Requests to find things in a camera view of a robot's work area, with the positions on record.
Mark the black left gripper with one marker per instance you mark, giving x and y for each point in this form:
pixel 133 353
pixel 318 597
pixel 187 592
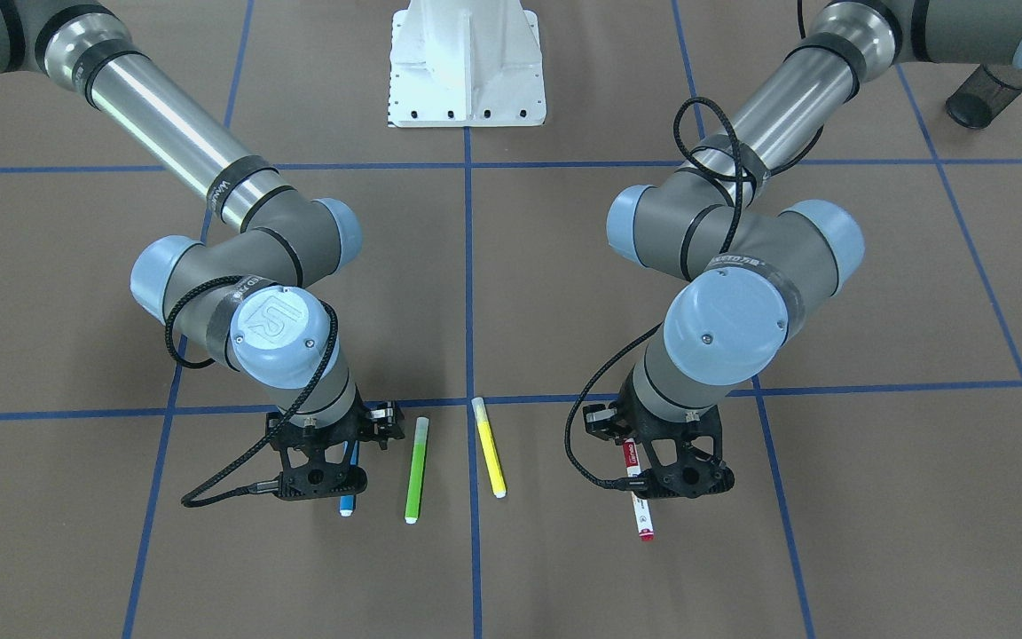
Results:
pixel 601 421

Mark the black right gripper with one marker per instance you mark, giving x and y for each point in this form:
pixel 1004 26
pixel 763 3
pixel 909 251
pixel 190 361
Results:
pixel 384 421

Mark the blue highlighter pen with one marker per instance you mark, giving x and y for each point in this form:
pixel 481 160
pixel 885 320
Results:
pixel 347 504

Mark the red marker pen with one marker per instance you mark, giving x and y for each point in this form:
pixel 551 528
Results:
pixel 645 528

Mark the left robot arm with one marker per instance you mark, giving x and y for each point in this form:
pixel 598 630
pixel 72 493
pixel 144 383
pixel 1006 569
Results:
pixel 751 281

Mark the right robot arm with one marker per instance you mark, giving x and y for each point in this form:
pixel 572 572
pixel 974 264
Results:
pixel 244 303

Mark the green highlighter pen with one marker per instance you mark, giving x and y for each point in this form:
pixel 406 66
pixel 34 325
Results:
pixel 414 488

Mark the yellow highlighter pen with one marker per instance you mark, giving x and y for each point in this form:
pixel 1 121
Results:
pixel 490 450

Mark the brown paper table mat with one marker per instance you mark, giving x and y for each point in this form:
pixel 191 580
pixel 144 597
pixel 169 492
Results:
pixel 878 459

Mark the black mesh pen cup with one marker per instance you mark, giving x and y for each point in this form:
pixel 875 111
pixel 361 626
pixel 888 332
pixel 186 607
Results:
pixel 985 94

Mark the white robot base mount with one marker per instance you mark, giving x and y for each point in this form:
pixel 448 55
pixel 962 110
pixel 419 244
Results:
pixel 466 64

